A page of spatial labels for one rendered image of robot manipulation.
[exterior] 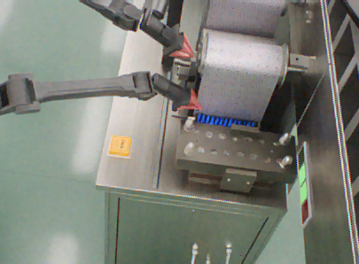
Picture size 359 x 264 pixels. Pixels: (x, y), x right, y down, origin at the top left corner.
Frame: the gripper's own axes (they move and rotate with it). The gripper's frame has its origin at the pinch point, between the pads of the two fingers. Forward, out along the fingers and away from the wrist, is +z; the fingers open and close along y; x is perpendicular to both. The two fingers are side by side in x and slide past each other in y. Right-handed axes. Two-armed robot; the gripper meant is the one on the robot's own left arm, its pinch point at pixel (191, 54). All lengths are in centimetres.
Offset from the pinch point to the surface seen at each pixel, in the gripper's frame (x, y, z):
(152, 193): -30.6, 34.2, 14.4
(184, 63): -4.9, -0.7, 2.3
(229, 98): 1.1, 8.6, 17.5
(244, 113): -0.1, 9.2, 26.7
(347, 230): 38, 67, 12
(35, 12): -158, -142, 8
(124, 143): -35.4, 16.9, 3.9
